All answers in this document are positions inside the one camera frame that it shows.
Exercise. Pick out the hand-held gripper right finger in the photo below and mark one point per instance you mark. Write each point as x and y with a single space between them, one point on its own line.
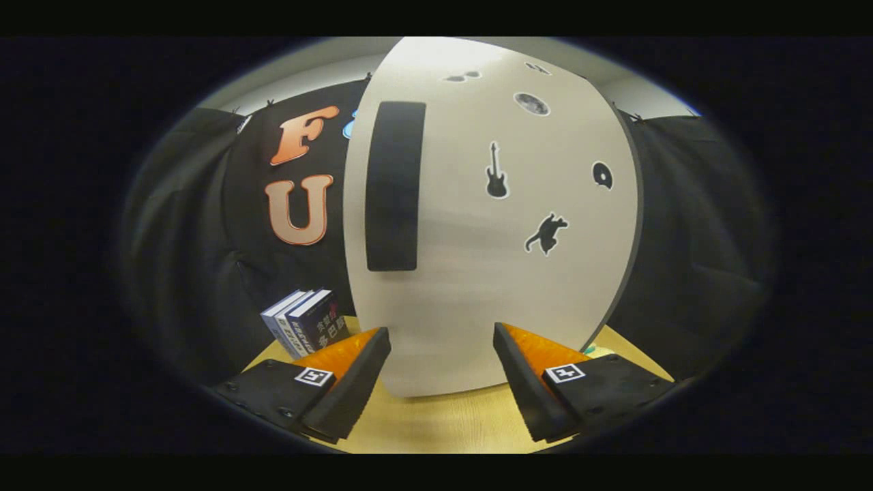
525 382

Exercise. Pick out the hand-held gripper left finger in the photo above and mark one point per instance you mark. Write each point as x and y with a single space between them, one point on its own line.
351 389

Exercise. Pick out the white cabinet door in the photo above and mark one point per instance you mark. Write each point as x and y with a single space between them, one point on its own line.
464 307

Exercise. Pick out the dark blue book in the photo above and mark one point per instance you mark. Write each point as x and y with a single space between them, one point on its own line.
320 327

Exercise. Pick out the blue and white book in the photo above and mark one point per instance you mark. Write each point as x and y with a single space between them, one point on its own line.
276 327
294 334

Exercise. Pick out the grey cabinet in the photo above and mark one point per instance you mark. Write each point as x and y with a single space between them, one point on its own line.
639 218

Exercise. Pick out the black backdrop cloth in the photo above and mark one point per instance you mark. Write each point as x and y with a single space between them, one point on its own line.
191 225

